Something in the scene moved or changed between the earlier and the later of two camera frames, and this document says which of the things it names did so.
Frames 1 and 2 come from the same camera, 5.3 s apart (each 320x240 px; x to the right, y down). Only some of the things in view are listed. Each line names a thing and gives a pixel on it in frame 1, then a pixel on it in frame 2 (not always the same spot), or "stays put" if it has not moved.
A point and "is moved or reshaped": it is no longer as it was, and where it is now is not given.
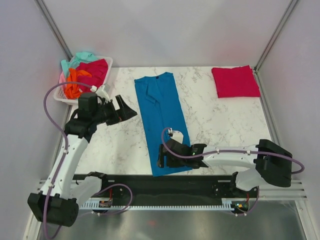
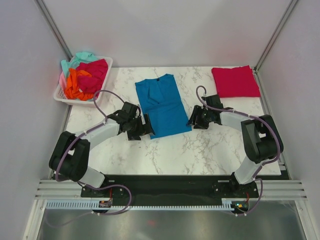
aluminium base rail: x=289 y=189 stays put
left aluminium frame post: x=54 y=29 stays put
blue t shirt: x=161 y=109 is moved or reshaped
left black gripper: x=123 y=113 -> x=144 y=129
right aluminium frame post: x=287 y=12 stays put
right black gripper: x=160 y=161 -> x=197 y=111
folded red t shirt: x=237 y=82 stays put
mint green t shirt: x=74 y=62 stays put
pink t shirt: x=62 y=80 stays put
